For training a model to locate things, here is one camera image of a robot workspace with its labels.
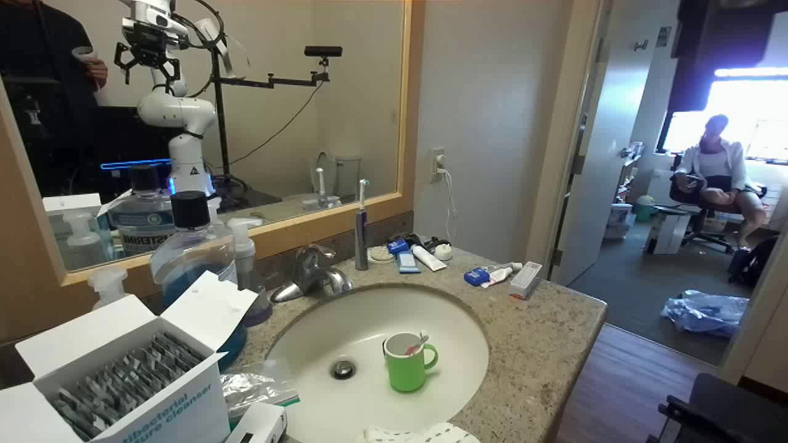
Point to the small white box foreground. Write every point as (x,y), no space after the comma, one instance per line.
(258,424)

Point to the green mug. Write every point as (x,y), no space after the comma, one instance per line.
(406,373)

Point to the blue mouthwash bottle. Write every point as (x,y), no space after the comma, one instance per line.
(194,247)

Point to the toothbrush in mug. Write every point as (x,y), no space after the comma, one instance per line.
(415,343)

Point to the wood framed mirror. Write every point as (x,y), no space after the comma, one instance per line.
(49,51)

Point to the white door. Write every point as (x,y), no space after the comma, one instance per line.
(608,117)

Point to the blue floss container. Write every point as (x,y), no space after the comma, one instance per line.
(476,275)

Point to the wall outlet with charger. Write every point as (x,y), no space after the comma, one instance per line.
(439,166)

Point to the electric toothbrush standing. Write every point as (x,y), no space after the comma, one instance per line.
(360,226)

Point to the black chair foreground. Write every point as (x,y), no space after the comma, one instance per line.
(720,411)

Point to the white sink basin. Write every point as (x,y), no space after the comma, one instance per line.
(333,359)

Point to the white toothpaste tube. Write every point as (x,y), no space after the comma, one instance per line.
(426,258)

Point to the open white box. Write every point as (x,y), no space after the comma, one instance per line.
(124,374)

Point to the person seated on chair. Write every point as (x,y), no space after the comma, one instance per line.
(713,172)

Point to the chrome faucet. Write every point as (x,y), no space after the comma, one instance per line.
(314,274)

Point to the blue small packet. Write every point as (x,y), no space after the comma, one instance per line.
(404,258)

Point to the small pump bottle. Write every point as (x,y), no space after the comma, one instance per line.
(243,248)

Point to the blue plastic bag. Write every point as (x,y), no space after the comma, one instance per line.
(705,312)

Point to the white soap bar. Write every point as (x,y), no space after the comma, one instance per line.
(444,252)

